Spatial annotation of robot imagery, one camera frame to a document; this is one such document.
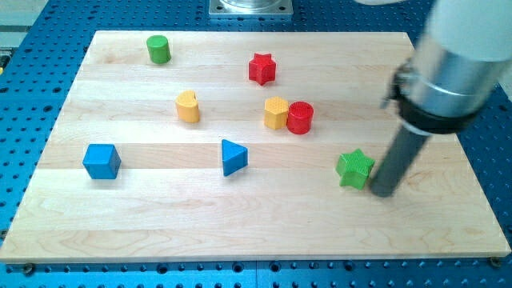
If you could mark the green cylinder block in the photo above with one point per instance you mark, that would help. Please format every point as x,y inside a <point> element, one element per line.
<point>158,49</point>

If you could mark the blue triangle block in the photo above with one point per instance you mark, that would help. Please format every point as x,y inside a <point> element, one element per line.
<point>234,157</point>

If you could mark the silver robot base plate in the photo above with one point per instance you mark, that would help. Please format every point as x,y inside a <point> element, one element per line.
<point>226,8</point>

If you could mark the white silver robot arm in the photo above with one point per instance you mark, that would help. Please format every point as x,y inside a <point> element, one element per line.
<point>460,56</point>

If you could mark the red cylinder block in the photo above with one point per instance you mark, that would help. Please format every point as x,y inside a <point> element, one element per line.
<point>300,117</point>

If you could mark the red star block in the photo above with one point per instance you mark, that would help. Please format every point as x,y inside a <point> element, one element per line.
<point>262,69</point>

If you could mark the yellow heart block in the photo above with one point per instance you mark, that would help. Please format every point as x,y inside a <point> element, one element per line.
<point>187,107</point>

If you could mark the green star block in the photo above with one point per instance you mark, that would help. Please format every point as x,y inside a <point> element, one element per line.
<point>354,169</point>

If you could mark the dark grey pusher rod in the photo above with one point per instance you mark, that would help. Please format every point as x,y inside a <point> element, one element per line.
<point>405,147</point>

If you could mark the blue cube block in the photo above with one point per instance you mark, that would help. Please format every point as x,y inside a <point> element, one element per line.
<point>102,161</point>

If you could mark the light wooden board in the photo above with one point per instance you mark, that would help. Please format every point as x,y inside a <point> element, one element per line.
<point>170,201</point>

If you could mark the yellow hexagon block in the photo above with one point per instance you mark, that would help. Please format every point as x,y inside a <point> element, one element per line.
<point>276,112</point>

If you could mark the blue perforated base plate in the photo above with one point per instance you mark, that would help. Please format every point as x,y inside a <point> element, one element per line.
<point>41,71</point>

